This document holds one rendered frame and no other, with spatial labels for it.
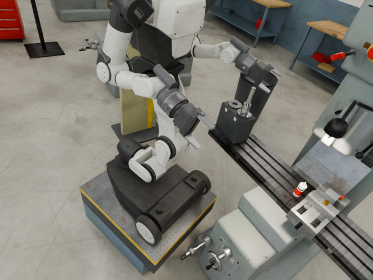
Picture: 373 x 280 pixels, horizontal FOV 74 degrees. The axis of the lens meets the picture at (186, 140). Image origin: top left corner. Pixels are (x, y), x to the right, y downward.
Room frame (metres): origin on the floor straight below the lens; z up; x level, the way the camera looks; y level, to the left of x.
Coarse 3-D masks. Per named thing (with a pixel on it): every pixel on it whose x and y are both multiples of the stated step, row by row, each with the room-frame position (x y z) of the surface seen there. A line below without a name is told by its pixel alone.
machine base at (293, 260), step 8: (208, 232) 0.98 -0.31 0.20; (200, 240) 0.91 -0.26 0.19; (200, 248) 0.88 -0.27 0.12; (296, 248) 1.00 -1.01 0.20; (304, 248) 1.01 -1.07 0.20; (312, 248) 1.03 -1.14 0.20; (320, 248) 1.04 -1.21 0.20; (200, 256) 0.86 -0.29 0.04; (288, 256) 0.92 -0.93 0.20; (296, 256) 0.94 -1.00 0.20; (304, 256) 0.95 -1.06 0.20; (312, 256) 0.96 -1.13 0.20; (272, 264) 0.83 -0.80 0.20; (280, 264) 0.85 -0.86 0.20; (288, 264) 0.86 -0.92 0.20; (296, 264) 0.87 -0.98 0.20; (304, 264) 0.89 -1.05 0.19; (264, 272) 0.77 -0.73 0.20; (272, 272) 0.78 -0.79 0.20; (280, 272) 0.79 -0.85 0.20; (288, 272) 0.80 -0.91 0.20; (296, 272) 0.82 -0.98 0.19
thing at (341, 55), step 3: (354, 51) 0.94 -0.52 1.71; (333, 54) 0.85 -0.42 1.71; (336, 54) 0.85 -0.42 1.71; (339, 54) 0.86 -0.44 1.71; (342, 54) 0.87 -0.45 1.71; (345, 54) 0.89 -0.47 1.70; (348, 54) 0.90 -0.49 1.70; (351, 54) 0.92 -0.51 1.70; (354, 54) 0.94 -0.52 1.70; (333, 57) 0.85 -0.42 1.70; (336, 57) 0.84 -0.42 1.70; (339, 57) 0.85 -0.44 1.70; (342, 57) 0.87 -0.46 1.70; (333, 60) 0.85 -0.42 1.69
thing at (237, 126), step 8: (224, 104) 1.39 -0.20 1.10; (232, 104) 1.38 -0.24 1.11; (240, 104) 1.40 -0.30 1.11; (224, 112) 1.37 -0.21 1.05; (232, 112) 1.32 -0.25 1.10; (224, 120) 1.35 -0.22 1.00; (232, 120) 1.30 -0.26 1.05; (240, 120) 1.25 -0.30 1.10; (248, 120) 1.27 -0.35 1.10; (224, 128) 1.33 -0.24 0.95; (232, 128) 1.28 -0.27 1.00; (240, 128) 1.24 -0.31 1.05; (248, 128) 1.28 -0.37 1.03; (232, 136) 1.26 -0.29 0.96; (240, 136) 1.25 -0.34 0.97; (248, 136) 1.30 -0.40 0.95
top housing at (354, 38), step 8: (368, 0) 0.89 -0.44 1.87; (360, 8) 0.90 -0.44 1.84; (368, 8) 0.88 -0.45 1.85; (360, 16) 0.88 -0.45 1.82; (368, 16) 0.87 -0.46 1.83; (352, 24) 0.89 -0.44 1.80; (360, 24) 0.87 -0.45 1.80; (368, 24) 0.86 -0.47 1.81; (352, 32) 0.88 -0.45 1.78; (360, 32) 0.87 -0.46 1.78; (368, 32) 0.85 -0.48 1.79; (344, 40) 0.89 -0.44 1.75; (352, 40) 0.87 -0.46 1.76; (360, 40) 0.86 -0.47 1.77; (368, 40) 0.84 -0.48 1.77; (352, 48) 0.87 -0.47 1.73; (360, 48) 0.85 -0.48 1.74; (368, 48) 0.83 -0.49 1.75
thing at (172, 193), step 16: (128, 144) 1.19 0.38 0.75; (112, 160) 1.18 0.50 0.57; (128, 160) 1.12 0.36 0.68; (112, 176) 1.04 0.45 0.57; (128, 176) 1.07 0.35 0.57; (176, 176) 1.16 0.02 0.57; (192, 176) 1.12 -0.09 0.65; (128, 192) 0.94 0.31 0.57; (144, 192) 0.97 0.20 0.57; (160, 192) 0.99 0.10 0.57; (176, 192) 1.00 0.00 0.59; (192, 192) 1.03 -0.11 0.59; (128, 208) 0.90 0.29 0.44; (144, 208) 0.85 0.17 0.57; (160, 208) 0.82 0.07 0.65; (176, 208) 0.88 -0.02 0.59; (160, 224) 0.75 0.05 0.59
